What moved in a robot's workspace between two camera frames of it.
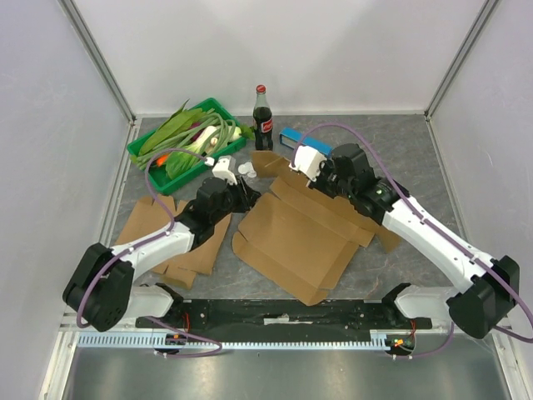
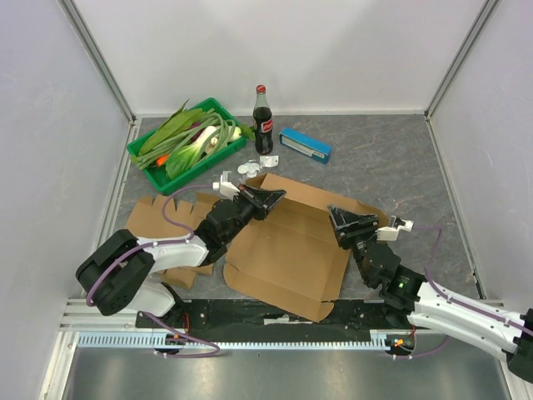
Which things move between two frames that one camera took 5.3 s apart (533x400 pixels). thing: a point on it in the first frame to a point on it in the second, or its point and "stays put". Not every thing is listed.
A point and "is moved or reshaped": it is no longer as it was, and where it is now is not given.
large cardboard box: (296, 238) is moved or reshaped
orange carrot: (160, 160) stays put
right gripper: (323, 177) to (351, 234)
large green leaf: (179, 120) stays put
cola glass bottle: (262, 121) stays put
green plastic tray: (177, 149) stays put
